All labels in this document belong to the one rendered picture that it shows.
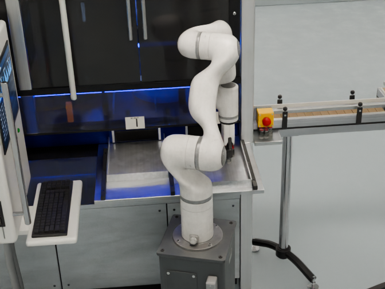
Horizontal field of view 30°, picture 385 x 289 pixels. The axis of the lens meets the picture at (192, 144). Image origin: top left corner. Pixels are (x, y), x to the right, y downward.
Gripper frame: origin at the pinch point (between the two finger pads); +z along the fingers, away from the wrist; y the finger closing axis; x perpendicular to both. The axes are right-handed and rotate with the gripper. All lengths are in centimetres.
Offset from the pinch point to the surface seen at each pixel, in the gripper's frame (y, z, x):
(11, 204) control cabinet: 36, -3, -88
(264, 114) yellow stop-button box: -16.7, -8.6, 18.3
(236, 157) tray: -4.1, 5.8, 4.2
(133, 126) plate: -17.2, -6.3, -40.5
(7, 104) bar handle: 37, -45, -83
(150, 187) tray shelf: 15.4, 6.2, -34.4
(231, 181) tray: 19.9, 2.9, -1.3
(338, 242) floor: -53, 94, 69
